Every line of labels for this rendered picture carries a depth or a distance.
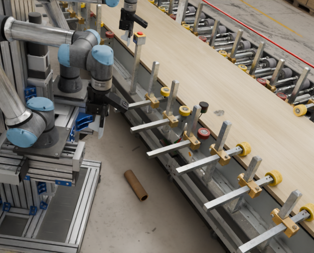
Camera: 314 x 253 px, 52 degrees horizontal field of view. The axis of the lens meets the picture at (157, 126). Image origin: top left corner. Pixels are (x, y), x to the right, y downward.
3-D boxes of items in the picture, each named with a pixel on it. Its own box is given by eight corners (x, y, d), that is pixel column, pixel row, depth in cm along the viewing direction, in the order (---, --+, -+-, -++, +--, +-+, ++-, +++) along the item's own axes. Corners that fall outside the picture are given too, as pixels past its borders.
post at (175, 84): (163, 138, 235) (175, 82, 205) (160, 135, 237) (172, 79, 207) (167, 136, 236) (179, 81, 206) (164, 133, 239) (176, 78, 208)
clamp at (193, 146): (192, 150, 204) (194, 144, 201) (181, 137, 212) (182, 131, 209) (199, 148, 207) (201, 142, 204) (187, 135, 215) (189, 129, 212)
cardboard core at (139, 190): (140, 196, 262) (124, 171, 281) (139, 202, 267) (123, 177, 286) (149, 193, 266) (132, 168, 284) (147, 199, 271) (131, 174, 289)
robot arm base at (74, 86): (54, 91, 194) (53, 77, 188) (61, 78, 206) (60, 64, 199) (79, 95, 195) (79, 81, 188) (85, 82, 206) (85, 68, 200)
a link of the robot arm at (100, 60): (94, 40, 113) (117, 46, 113) (93, 68, 120) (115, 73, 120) (86, 50, 107) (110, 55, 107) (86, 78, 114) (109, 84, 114)
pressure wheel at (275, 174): (275, 174, 173) (264, 170, 180) (276, 187, 175) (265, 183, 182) (283, 170, 176) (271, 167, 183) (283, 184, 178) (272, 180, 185)
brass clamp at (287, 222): (288, 238, 152) (292, 232, 148) (267, 216, 160) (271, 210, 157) (296, 233, 155) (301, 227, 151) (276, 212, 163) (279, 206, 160)
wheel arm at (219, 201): (206, 213, 155) (208, 208, 152) (201, 207, 157) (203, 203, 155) (275, 180, 179) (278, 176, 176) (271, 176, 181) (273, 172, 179)
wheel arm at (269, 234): (241, 257, 139) (244, 253, 137) (236, 250, 142) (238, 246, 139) (311, 215, 163) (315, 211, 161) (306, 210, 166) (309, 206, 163)
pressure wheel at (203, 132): (198, 149, 209) (203, 136, 202) (191, 141, 214) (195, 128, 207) (208, 146, 213) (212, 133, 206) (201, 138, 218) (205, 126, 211)
